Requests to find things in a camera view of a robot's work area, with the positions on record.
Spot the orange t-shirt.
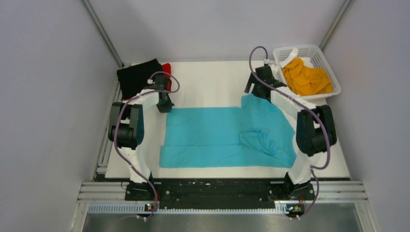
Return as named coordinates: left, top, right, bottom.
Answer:
left=281, top=58, right=333, bottom=96

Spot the folded red t-shirt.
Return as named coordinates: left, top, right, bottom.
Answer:
left=162, top=63, right=172, bottom=91

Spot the white cable duct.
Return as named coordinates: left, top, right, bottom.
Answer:
left=88, top=203, right=302, bottom=215

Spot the cyan t-shirt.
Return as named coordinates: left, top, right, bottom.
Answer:
left=160, top=94, right=296, bottom=168

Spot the white plastic basket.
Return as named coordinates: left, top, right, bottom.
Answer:
left=273, top=45, right=341, bottom=100

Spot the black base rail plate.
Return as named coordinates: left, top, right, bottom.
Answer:
left=125, top=178, right=314, bottom=210

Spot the right aluminium frame post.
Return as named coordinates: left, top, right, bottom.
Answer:
left=319, top=0, right=355, bottom=51

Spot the white cloth in basket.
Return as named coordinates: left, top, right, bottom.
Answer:
left=279, top=48, right=314, bottom=68

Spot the left aluminium frame post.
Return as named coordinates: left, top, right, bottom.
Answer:
left=80, top=0, right=124, bottom=68

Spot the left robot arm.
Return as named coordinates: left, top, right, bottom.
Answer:
left=108, top=71, right=180, bottom=202

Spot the folded black t-shirt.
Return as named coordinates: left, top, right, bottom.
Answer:
left=117, top=59, right=162, bottom=100

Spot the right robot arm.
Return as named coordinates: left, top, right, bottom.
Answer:
left=245, top=64, right=337, bottom=200

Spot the aluminium frame post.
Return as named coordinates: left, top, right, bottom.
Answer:
left=319, top=0, right=355, bottom=51
left=80, top=0, right=124, bottom=68

